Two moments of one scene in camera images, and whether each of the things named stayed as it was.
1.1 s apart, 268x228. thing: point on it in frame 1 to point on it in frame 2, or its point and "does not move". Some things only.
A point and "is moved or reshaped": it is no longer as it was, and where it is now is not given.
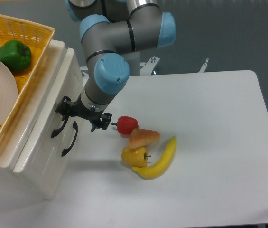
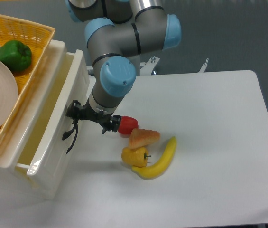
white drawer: (48, 131) is moved or reshaped
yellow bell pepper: (136, 156) does not move
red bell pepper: (125, 124) does not move
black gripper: (78, 109) to (110, 122)
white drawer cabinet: (33, 158) does not move
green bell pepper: (15, 54) does not move
